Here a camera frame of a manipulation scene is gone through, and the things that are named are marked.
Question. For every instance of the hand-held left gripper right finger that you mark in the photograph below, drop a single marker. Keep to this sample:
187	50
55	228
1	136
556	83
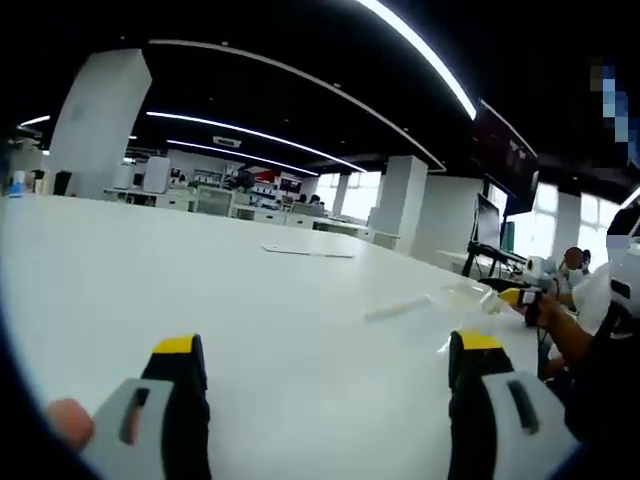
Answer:
505	400

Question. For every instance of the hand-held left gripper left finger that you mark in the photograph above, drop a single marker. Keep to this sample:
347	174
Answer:
150	400

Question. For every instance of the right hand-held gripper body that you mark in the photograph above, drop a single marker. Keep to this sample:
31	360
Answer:
539	272

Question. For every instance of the clear plastic bag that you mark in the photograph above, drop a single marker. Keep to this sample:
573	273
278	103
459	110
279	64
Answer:
467	300

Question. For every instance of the person's right hand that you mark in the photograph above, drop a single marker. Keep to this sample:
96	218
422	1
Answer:
549	310

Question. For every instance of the person's left hand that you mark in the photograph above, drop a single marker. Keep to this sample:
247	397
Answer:
70	422

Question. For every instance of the black monitor stand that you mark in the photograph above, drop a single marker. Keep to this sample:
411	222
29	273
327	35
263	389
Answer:
492	257

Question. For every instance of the black computer monitor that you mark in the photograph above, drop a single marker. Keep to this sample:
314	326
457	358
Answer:
488	222

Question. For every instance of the white chest device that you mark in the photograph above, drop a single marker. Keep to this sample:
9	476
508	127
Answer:
622	250

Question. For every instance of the person's dark clothing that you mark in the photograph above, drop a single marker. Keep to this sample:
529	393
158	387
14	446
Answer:
610	400

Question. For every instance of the white square pillar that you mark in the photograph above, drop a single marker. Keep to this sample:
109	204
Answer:
402	202

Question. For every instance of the flat white sheet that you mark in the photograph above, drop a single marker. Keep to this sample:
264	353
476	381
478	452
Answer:
307	250

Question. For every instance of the white cabinet row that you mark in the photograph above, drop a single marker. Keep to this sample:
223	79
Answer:
235	202

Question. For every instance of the long ceiling light strip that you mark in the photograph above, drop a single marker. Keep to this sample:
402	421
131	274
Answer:
425	50

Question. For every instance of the wide white pillar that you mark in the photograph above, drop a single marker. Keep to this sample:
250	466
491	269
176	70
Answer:
97	130

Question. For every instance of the large dark wall screen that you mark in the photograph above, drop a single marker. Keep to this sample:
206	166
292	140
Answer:
507	155

